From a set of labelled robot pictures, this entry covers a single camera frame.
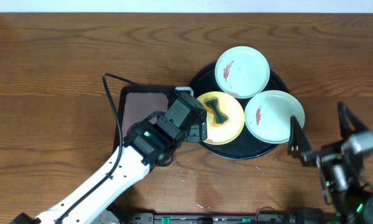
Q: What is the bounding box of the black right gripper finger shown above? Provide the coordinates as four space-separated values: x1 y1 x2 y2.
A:
338 101 369 139
288 116 312 157

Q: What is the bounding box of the green yellow sponge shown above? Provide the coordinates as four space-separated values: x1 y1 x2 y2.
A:
204 98 229 127

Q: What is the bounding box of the yellow plate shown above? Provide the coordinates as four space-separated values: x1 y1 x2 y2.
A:
197 91 245 145

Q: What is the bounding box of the mint green plate top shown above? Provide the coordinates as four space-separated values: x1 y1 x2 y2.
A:
214 46 270 99

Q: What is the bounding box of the mint green plate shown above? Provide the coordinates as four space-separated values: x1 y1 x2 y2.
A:
245 90 305 144
214 46 270 99

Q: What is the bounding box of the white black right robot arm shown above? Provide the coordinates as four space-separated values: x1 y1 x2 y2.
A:
288 102 373 223

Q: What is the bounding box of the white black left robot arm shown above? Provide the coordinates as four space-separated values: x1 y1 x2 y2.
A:
12 93 206 224

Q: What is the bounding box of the black rectangular tray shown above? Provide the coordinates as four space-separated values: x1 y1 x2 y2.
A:
112 85 178 167

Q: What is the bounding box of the round black tray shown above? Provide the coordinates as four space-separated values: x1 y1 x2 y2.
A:
189 62 277 160

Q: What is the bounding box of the mint green plate right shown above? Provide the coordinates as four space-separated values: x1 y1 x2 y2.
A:
245 90 305 144

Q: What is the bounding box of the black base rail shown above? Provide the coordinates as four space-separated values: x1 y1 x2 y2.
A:
115 212 297 224

